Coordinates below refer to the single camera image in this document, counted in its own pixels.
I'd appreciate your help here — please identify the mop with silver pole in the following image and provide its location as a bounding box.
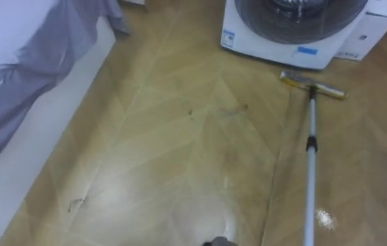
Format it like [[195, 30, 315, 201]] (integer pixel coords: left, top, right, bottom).
[[278, 70, 349, 246]]

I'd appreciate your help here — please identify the white washing machine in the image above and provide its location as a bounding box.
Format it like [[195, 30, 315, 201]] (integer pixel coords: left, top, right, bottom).
[[220, 0, 371, 70]]

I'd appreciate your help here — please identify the grey bed sheet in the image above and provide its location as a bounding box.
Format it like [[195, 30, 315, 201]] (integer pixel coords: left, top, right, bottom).
[[0, 0, 131, 188]]

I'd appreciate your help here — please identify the white cardboard box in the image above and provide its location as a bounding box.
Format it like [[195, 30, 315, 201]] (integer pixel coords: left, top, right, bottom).
[[334, 0, 387, 62]]

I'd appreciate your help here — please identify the grey bed with white frame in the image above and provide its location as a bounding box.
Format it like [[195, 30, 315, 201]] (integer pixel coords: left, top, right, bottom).
[[0, 0, 131, 246]]

